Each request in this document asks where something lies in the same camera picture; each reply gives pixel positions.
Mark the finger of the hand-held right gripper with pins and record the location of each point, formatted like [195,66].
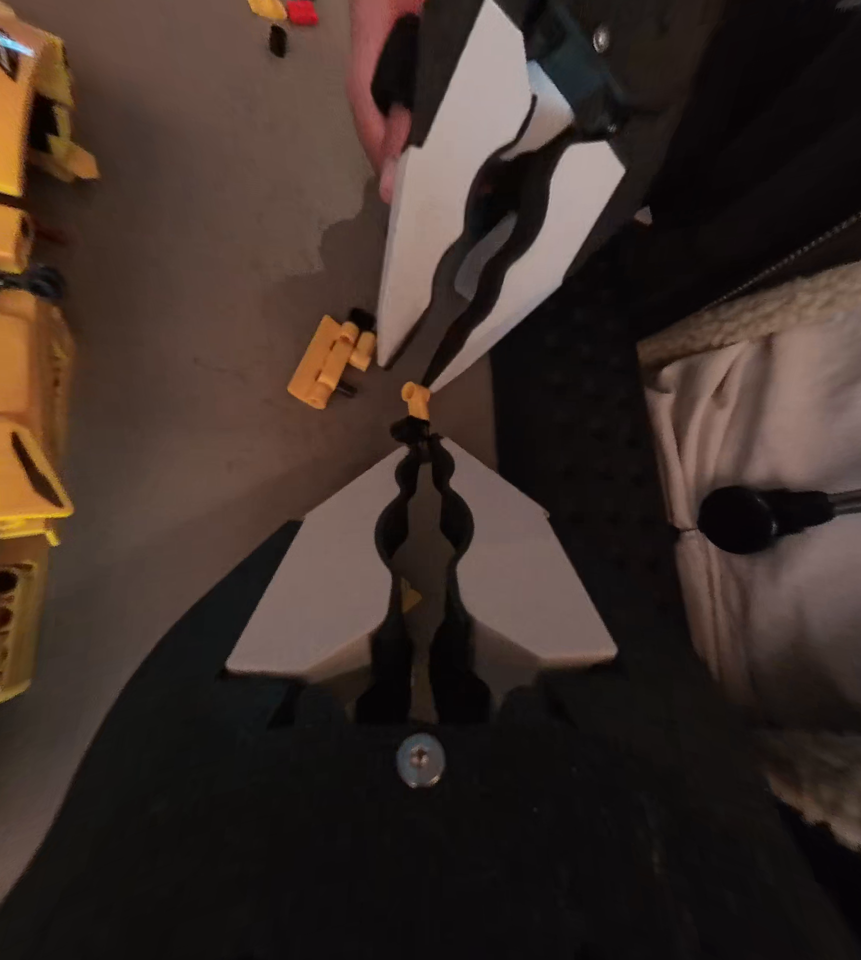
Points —
[550,240]
[438,225]

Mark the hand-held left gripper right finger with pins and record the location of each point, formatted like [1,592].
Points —
[535,600]

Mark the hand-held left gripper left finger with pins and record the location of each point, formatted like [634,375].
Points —
[310,600]

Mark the yellow connector with black pin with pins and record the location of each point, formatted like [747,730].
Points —
[415,397]

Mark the yellow brick beam assembly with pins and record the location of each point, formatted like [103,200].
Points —
[318,367]

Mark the grey desk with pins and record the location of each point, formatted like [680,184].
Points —
[175,450]

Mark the person's right hand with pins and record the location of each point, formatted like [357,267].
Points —
[361,82]

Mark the small yellow brick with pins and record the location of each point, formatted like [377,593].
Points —
[410,598]

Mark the black jacket with fleece lining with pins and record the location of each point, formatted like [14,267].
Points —
[775,112]

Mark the white sweatshirt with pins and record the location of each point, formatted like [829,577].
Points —
[775,637]

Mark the scattered small bricks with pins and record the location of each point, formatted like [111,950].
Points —
[301,11]

